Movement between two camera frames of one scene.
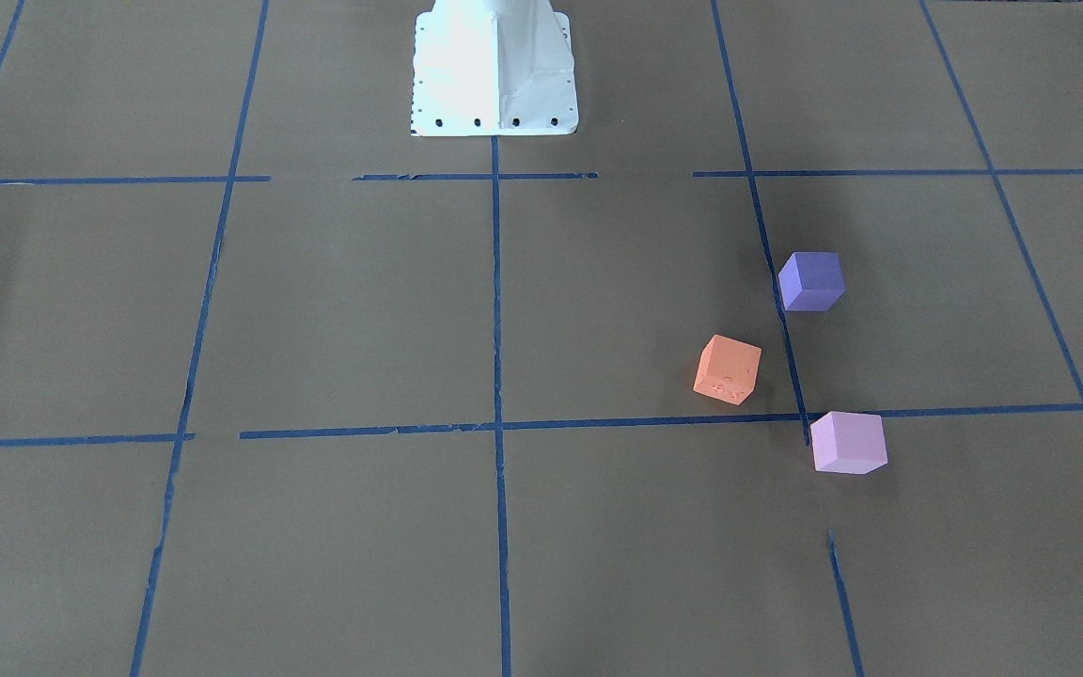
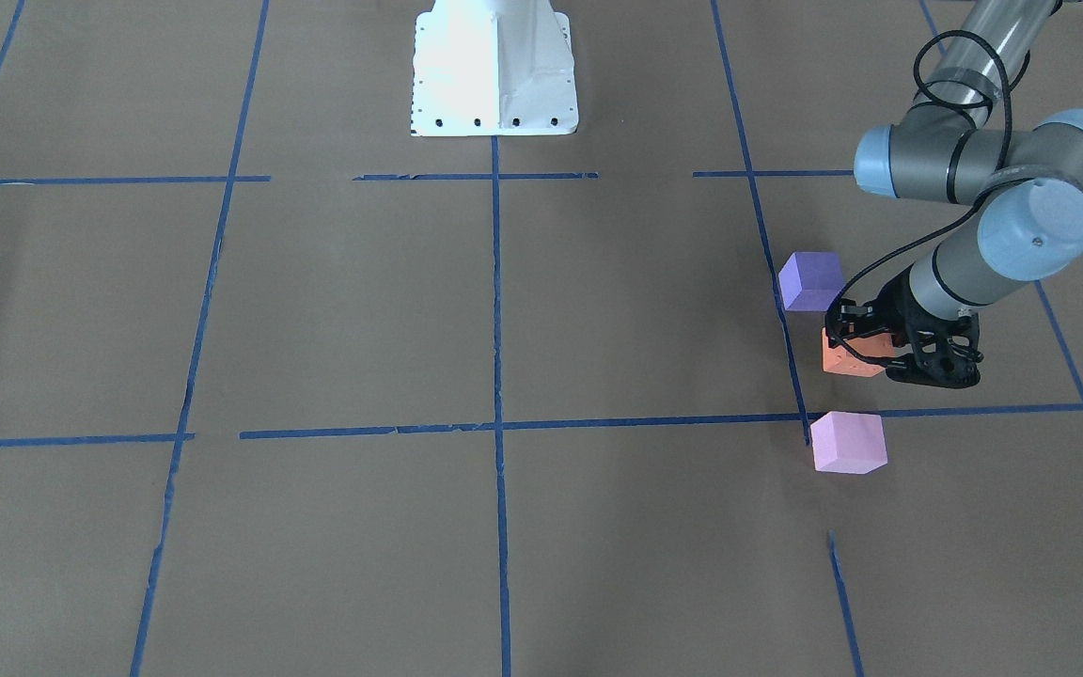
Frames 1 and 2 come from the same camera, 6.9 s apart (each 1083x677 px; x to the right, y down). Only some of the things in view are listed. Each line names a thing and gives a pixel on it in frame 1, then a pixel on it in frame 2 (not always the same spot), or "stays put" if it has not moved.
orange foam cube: x=728 y=369 → x=839 y=360
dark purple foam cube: x=811 y=280 stays put
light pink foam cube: x=845 y=442 stays put
